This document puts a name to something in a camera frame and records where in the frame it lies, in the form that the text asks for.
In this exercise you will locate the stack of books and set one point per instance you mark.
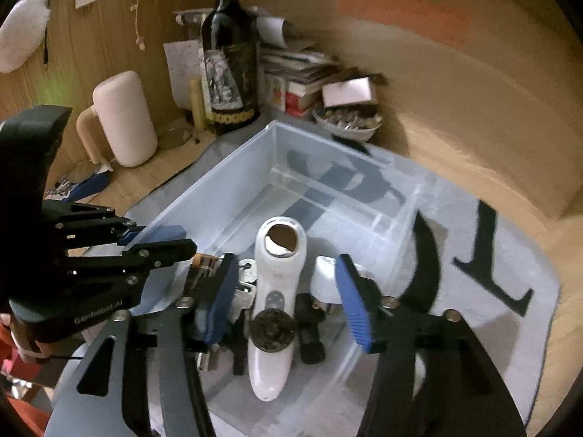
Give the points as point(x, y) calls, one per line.
point(291, 68)

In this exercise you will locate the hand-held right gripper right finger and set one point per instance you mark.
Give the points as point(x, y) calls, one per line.
point(353, 300)

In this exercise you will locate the rolled magazine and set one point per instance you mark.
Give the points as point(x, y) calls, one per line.
point(273, 27)

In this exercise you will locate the round dark disc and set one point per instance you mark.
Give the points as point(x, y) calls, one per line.
point(272, 330)

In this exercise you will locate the white handheld massager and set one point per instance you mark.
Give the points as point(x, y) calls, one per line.
point(273, 277)

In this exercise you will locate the blue packet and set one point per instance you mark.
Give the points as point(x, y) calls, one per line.
point(91, 186)

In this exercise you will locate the orange sticky note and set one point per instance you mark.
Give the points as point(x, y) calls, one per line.
point(401, 18)

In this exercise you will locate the dark wine bottle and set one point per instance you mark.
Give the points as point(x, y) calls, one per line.
point(227, 32)

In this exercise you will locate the bowl of coins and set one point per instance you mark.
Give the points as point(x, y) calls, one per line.
point(346, 120)

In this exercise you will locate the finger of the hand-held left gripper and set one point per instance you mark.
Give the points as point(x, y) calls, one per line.
point(168, 249)
point(150, 232)

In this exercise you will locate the red cloth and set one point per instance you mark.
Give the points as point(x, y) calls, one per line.
point(22, 412)

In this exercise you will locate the white paper note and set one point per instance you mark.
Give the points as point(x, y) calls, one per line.
point(180, 68)

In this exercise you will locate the grey mat with black letters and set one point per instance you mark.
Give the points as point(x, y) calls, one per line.
point(478, 291)

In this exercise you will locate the cream humidifier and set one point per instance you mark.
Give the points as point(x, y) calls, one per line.
point(123, 118)

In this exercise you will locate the small black cylindrical device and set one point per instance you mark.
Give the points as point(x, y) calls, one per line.
point(312, 346)

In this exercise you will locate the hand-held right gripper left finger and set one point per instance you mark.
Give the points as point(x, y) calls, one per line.
point(218, 309)

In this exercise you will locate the clear plastic storage box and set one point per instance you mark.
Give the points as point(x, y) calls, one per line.
point(319, 173)

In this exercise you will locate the white plastic cap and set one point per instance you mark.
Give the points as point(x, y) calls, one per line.
point(325, 282)

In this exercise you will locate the round glass coaster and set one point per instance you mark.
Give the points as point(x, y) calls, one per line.
point(173, 136)

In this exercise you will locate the white fluffy toy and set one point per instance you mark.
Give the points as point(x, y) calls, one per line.
point(20, 32)

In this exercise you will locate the small white box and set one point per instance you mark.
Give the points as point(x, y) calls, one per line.
point(348, 91)

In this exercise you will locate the cream candle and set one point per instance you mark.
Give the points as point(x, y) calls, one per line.
point(197, 104)

